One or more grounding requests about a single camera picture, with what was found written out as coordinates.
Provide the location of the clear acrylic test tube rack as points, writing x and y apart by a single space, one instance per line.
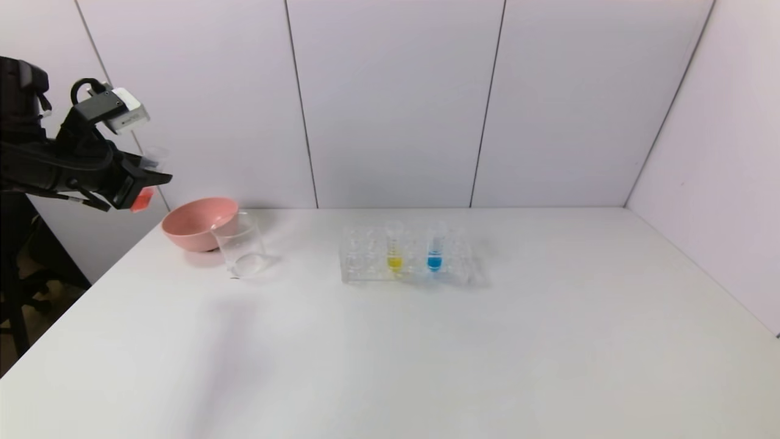
365 268

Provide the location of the clear glass beaker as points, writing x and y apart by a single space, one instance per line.
244 250

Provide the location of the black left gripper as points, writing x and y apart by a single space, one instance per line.
126 181

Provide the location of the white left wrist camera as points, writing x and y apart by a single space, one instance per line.
127 113

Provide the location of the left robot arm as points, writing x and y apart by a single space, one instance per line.
30 164

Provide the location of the test tube with yellow pigment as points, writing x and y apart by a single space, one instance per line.
395 256

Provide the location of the test tube with blue pigment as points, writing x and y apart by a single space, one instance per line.
434 256

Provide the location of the test tube with red pigment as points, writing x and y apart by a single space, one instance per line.
144 200

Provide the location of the pink bowl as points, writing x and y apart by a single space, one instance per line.
192 225

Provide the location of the dark chair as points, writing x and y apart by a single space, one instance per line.
30 286

